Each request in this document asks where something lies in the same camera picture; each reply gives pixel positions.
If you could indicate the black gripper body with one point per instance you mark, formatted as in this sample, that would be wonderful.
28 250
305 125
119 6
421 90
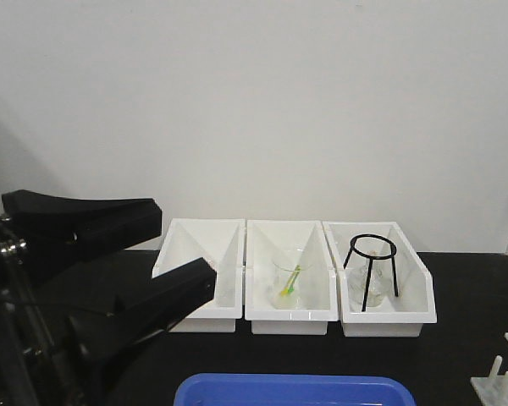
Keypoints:
32 369

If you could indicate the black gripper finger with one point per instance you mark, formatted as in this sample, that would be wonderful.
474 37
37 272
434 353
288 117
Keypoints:
60 232
94 339

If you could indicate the white test tube rack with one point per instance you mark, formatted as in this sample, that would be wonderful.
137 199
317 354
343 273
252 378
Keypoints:
492 390

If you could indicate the blue plastic tray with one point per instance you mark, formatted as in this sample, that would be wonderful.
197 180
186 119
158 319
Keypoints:
275 389

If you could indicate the left white storage bin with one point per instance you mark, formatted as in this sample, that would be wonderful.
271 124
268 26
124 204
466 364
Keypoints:
221 242

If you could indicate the white storage bin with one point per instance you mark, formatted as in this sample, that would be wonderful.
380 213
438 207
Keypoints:
318 289
403 316
221 242

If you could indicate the beaker with green yellow sticks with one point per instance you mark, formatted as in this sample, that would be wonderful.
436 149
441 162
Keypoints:
290 266

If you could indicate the middle white storage bin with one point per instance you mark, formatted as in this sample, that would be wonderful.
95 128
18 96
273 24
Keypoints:
318 289

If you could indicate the glass flask under tripod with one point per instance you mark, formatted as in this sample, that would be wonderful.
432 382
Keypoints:
377 289

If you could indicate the right white storage bin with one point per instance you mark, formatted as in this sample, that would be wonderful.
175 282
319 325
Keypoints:
403 316

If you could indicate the black wire tripod stand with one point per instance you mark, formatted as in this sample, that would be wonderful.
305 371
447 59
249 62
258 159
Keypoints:
386 258

